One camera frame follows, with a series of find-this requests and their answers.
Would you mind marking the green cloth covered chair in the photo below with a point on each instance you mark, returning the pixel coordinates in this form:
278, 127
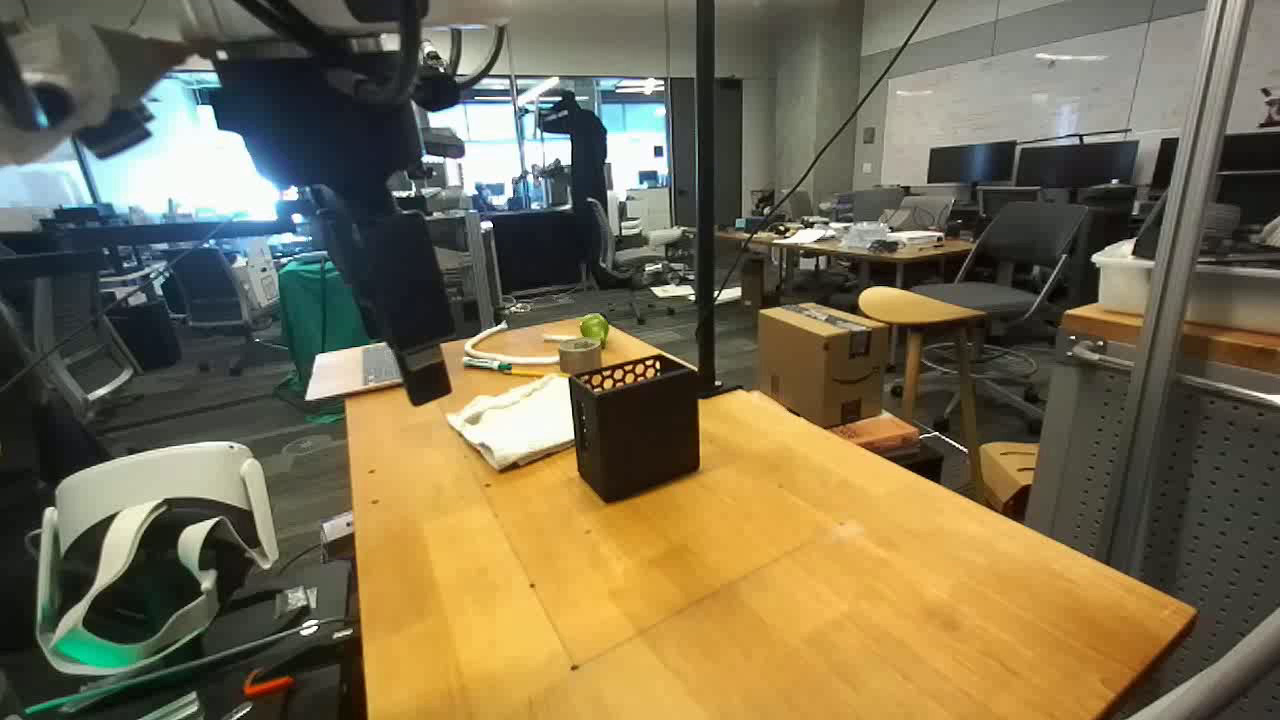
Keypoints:
318, 314

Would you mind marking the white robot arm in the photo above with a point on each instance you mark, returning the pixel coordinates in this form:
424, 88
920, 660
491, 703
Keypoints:
85, 79

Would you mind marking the white VR headset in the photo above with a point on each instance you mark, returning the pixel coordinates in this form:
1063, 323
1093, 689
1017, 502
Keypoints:
143, 553

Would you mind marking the black office chair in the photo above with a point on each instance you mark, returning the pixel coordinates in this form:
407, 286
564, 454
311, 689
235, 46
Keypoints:
1011, 276

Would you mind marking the aluminium frame post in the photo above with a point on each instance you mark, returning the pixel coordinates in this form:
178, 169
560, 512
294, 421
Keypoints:
1186, 217

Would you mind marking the white towel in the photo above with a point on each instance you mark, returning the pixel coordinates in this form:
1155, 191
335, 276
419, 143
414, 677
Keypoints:
516, 424

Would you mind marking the black perforated basket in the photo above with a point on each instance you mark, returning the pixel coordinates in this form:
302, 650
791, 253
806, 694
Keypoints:
635, 424

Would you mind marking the silver laptop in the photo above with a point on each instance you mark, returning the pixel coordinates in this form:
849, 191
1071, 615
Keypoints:
349, 370

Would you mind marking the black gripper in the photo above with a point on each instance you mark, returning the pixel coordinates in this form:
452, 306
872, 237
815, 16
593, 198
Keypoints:
340, 154

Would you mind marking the cardboard box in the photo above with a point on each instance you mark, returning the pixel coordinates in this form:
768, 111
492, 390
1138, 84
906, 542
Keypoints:
820, 361

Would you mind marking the black vertical pole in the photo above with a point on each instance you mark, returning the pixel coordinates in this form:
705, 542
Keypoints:
705, 194

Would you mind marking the black computer monitor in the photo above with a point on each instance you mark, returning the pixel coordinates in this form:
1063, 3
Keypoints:
1048, 165

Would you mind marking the wooden office desk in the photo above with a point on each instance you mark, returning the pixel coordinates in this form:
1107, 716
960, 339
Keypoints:
898, 253

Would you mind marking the wooden stool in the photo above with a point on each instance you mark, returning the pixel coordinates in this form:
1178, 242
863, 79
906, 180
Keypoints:
920, 317

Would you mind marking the green ball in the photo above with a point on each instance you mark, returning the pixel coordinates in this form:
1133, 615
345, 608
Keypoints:
593, 330

